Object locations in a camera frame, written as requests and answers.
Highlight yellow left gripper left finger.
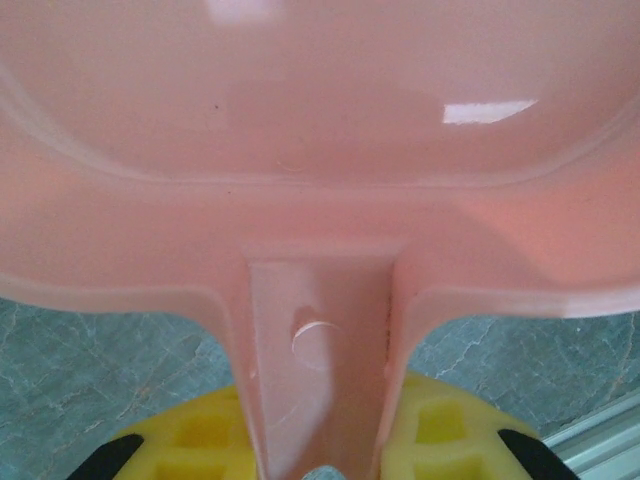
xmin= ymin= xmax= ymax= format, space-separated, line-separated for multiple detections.
xmin=69 ymin=383 xmax=262 ymax=480

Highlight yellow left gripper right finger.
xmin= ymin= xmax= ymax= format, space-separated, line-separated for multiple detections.
xmin=382 ymin=372 xmax=584 ymax=480

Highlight pink plastic dustpan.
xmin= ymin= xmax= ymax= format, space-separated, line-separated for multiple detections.
xmin=0 ymin=0 xmax=640 ymax=480

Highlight wide aluminium rail frame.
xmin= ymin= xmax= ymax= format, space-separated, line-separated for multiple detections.
xmin=542 ymin=394 xmax=640 ymax=471

